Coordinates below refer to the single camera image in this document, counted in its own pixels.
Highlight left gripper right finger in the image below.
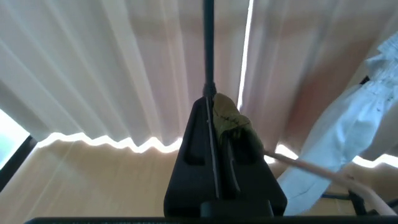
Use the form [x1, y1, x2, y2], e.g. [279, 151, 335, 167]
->
[217, 130, 287, 217]

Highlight pink clothes hanger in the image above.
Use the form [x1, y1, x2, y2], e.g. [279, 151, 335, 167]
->
[264, 151, 397, 216]

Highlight pale grey shorts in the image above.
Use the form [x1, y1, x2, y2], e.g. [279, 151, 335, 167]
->
[276, 30, 398, 216]

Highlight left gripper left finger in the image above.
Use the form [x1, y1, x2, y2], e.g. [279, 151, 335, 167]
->
[164, 96, 220, 217]

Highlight green garment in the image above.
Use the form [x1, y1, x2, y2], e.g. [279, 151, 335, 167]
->
[213, 93, 265, 156]

